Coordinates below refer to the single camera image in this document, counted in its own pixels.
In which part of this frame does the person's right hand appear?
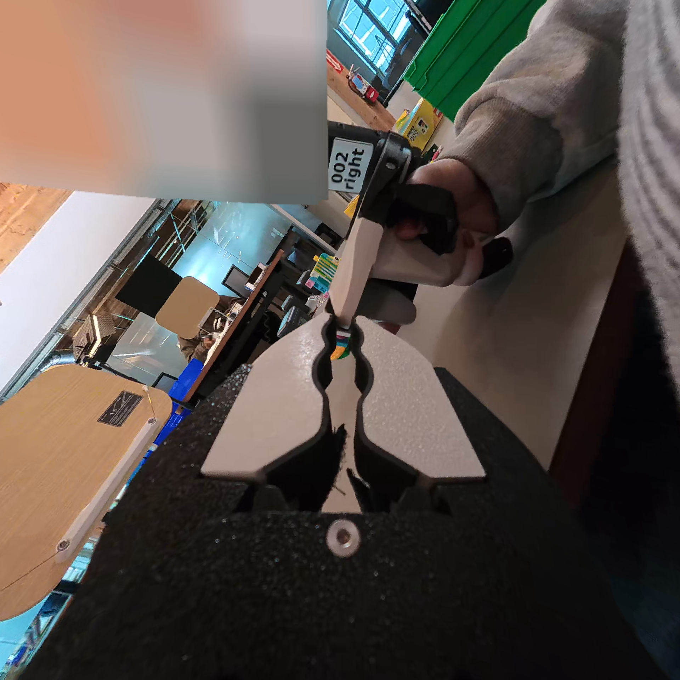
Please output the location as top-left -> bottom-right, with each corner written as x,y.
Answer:
393,158 -> 501,288

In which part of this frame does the pastel brick tower model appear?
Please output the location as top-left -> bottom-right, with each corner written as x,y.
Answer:
308,253 -> 340,291

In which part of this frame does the stack of green bins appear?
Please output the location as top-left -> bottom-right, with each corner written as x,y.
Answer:
404,0 -> 548,122

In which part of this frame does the light wooden chair back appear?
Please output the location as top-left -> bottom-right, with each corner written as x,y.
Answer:
0,365 -> 174,621
155,276 -> 220,339

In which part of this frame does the red toy vehicle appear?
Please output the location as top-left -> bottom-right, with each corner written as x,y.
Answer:
347,64 -> 379,103

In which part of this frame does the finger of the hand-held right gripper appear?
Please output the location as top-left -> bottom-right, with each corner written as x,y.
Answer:
355,277 -> 418,335
325,217 -> 383,330

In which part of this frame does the person's right forearm grey sleeve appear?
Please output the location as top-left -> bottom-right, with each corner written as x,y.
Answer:
433,0 -> 630,237

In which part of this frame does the person's striped torso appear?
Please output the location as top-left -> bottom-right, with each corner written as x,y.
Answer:
616,0 -> 680,341

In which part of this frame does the yellow toy box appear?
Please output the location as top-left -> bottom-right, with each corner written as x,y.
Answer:
393,98 -> 445,151

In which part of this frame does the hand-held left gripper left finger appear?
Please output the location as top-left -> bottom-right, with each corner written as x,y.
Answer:
201,313 -> 334,482

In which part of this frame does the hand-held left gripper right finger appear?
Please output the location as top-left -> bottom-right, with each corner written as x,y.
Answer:
352,316 -> 487,484

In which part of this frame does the blue plastic crate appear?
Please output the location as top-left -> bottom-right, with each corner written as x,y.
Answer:
169,358 -> 206,403

